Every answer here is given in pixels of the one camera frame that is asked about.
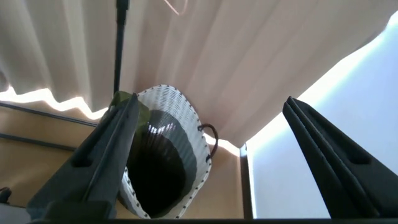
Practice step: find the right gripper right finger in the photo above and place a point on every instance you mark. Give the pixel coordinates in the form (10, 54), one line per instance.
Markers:
(342, 180)

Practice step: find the green garment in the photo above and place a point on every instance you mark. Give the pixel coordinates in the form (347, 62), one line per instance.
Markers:
(143, 115)

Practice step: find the pink clothes hanger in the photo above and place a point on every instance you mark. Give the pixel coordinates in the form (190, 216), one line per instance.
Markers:
(174, 9)

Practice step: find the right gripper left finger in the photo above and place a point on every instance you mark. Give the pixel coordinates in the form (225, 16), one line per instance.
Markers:
(62, 189)

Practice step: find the black clothes rack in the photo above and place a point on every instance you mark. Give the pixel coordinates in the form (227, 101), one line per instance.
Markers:
(121, 46)

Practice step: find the white laundry basket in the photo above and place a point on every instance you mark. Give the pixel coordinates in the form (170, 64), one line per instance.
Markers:
(183, 112)

